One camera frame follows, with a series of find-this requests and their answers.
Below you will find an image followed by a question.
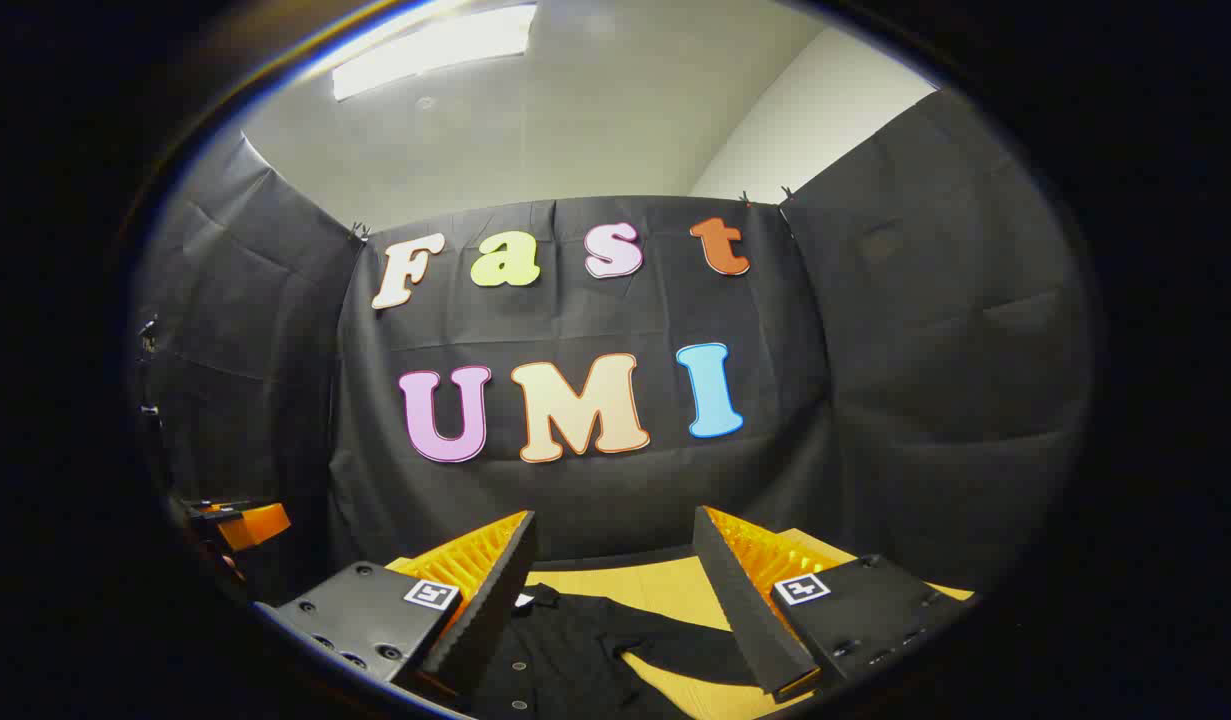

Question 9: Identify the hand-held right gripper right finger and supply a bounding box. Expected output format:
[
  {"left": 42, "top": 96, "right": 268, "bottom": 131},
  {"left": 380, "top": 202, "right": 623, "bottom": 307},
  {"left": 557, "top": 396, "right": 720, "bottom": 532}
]
[{"left": 692, "top": 505, "right": 976, "bottom": 703}]

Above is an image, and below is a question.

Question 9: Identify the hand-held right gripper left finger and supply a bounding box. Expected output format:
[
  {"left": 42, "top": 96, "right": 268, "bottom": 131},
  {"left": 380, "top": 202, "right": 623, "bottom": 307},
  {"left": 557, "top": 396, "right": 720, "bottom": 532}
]
[{"left": 255, "top": 510, "right": 538, "bottom": 701}]

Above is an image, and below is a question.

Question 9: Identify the black button shirt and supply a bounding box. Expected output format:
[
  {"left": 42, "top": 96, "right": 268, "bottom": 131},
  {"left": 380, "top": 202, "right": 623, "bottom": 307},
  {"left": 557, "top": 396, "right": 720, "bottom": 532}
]
[{"left": 470, "top": 583, "right": 766, "bottom": 720}]

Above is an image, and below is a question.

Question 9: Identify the black backdrop cloth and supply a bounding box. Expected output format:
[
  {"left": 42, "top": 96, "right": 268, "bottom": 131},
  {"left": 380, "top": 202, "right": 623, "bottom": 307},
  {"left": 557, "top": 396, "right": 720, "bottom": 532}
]
[{"left": 130, "top": 88, "right": 1096, "bottom": 601}]

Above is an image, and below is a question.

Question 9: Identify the ceiling light panel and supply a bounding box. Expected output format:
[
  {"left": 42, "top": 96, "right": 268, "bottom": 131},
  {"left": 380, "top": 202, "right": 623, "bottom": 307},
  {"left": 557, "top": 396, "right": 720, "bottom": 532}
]
[{"left": 330, "top": 3, "right": 538, "bottom": 103}]

